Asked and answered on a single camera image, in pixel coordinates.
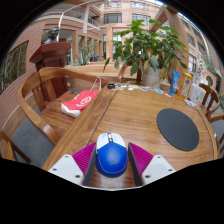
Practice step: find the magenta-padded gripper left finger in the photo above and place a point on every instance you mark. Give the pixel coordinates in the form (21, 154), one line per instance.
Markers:
(83, 160)

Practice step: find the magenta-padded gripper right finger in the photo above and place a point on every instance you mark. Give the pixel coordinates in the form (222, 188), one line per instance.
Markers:
(141, 160)

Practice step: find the blue and white computer mouse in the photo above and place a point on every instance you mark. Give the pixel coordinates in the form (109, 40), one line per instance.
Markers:
(111, 160)

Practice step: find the round dark grey mouse pad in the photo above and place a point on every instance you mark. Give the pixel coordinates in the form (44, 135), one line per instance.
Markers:
(177, 129)

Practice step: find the wooden armchair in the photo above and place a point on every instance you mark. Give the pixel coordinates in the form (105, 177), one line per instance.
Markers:
(8, 146)
(53, 116)
(216, 116)
(206, 91)
(122, 71)

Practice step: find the red and white bag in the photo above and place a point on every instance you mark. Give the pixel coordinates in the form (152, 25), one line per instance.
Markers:
(78, 103)

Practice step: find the blue and white sticker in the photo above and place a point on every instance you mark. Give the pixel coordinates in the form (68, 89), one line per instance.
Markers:
(144, 89)
(159, 91)

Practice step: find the clear plastic packet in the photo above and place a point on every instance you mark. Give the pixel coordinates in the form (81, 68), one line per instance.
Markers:
(191, 103)

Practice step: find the small black key fob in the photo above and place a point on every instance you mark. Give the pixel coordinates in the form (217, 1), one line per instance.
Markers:
(111, 86)

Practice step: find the blue squeeze tube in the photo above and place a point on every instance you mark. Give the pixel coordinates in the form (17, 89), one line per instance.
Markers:
(174, 83)

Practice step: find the yellow dish soap bottle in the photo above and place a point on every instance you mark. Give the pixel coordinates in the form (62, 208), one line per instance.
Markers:
(186, 86)

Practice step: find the white stone statue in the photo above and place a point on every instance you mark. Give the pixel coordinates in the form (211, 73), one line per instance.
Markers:
(201, 66)

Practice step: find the green plant in white pot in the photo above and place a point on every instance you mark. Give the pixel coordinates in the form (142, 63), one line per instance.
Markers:
(146, 46)

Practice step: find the dark bust sculpture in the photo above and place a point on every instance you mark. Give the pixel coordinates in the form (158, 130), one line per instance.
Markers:
(51, 35)

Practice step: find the dark red wooden pedestal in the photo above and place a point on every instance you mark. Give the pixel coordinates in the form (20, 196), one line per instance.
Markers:
(51, 56)

